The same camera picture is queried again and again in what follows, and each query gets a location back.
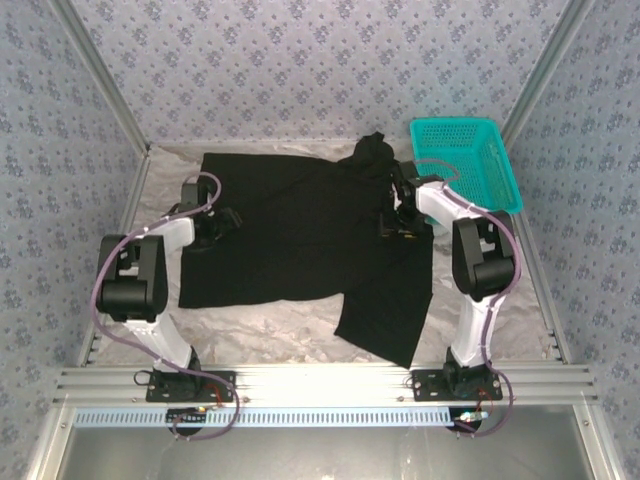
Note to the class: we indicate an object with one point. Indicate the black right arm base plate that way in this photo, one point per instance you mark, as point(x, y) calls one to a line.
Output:
point(422, 385)

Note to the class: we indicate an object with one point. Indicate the grey metal shelf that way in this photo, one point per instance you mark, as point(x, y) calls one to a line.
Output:
point(320, 455)

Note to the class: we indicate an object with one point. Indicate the aluminium frame rail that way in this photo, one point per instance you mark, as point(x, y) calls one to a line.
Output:
point(320, 382)

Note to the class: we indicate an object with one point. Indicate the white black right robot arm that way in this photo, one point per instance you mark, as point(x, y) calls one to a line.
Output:
point(475, 335)

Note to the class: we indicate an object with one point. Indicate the aluminium side rail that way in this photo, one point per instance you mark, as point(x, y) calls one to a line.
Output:
point(536, 260)
point(133, 200)

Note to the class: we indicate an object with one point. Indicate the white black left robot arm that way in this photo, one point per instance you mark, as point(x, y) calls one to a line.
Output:
point(165, 335)

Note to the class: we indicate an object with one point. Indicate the aluminium frame post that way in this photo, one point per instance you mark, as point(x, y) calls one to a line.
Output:
point(100, 75)
point(547, 70)

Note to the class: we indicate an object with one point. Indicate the teal plastic basket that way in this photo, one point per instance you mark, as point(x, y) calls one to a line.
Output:
point(470, 165)

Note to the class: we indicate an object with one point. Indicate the small black control board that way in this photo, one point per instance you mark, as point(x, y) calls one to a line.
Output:
point(185, 416)
point(467, 419)

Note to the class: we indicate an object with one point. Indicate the black t-shirt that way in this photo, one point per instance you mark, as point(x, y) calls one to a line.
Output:
point(300, 235)

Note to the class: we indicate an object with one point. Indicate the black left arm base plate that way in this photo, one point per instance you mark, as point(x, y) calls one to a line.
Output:
point(227, 378)

